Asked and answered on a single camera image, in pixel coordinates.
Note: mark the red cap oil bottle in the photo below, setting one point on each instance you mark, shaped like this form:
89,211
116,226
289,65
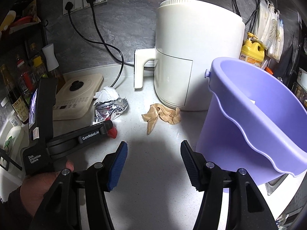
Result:
26,74

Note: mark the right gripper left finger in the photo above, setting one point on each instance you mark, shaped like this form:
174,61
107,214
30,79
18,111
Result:
60,208

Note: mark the left wall socket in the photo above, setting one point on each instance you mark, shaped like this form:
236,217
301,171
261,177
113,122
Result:
77,5

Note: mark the small crumpled brown paper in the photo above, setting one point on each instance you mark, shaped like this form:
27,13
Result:
160,111

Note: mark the white squeeze bottle green label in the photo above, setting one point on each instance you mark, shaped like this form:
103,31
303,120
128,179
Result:
12,147

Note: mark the yellow detergent bottle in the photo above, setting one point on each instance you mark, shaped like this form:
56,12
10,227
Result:
252,51

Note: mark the hanging white plastic bags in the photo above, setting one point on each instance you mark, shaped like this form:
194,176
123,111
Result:
269,29

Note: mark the red plastic scrap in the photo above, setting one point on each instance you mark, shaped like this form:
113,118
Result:
111,129

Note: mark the white top oil sprayer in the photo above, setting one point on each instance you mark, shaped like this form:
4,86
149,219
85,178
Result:
53,65

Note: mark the person's left hand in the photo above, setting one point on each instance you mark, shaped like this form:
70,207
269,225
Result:
34,188

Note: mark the purple plastic bucket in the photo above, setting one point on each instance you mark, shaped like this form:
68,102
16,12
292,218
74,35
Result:
253,122

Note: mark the dark soy sauce bottle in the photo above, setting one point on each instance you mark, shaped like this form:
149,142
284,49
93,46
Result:
15,95

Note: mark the white paper wrapper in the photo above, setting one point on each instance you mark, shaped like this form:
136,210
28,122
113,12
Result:
106,94

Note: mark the cream plastic basin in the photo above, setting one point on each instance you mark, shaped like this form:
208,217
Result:
9,19

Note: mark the cream induction cooktop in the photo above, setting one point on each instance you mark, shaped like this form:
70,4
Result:
75,97

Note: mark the black metal shelf rack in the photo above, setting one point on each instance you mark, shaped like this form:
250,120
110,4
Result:
27,27

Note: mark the small white cap bottle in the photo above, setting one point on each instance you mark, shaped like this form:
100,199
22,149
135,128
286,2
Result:
13,117

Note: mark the cream air fryer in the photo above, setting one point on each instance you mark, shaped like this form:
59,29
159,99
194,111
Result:
189,35

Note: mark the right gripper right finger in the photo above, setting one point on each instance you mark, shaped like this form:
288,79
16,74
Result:
247,207

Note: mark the silver foil snack bag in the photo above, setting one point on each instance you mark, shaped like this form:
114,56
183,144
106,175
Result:
109,110

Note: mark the yellow cap green label bottle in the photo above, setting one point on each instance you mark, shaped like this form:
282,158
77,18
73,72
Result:
38,62

